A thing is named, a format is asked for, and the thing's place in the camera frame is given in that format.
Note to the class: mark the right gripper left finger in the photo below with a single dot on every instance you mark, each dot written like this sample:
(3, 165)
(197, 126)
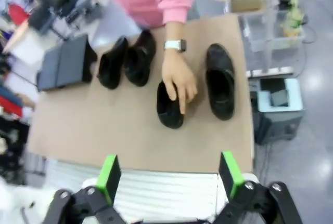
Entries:
(109, 179)

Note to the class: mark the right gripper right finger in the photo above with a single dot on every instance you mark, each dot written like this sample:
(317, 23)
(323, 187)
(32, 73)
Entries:
(230, 177)

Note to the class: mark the black leather shoe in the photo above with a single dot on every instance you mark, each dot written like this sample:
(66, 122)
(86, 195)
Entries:
(112, 68)
(139, 63)
(219, 57)
(169, 116)

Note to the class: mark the person's left forearm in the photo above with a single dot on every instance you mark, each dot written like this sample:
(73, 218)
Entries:
(174, 30)

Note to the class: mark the black shoe stand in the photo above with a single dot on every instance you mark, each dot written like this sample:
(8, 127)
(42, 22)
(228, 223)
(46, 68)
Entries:
(72, 63)

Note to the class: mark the person's left hand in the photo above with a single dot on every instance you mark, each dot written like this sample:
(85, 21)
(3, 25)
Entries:
(178, 78)

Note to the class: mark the grey case with blue foam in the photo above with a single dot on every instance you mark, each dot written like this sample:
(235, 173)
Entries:
(294, 96)

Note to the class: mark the white wrist watch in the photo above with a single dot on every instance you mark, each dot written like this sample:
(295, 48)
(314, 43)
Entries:
(173, 44)

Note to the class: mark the clear plastic storage bins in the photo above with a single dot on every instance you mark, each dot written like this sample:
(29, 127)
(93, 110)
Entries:
(262, 34)

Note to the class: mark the brown cardboard box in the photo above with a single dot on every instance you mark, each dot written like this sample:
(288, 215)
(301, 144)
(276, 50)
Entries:
(247, 4)

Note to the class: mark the white ribbed base plate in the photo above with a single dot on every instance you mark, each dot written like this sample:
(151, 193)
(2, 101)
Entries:
(156, 190)

